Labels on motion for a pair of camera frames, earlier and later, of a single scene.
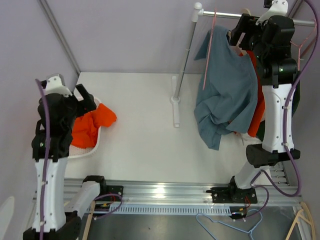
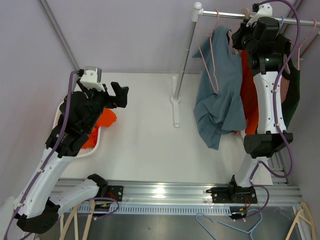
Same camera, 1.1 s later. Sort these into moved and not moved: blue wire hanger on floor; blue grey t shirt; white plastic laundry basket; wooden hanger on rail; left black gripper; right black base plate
Moved: left black gripper; blue grey t shirt
Not moved: wooden hanger on rail; blue wire hanger on floor; right black base plate; white plastic laundry basket
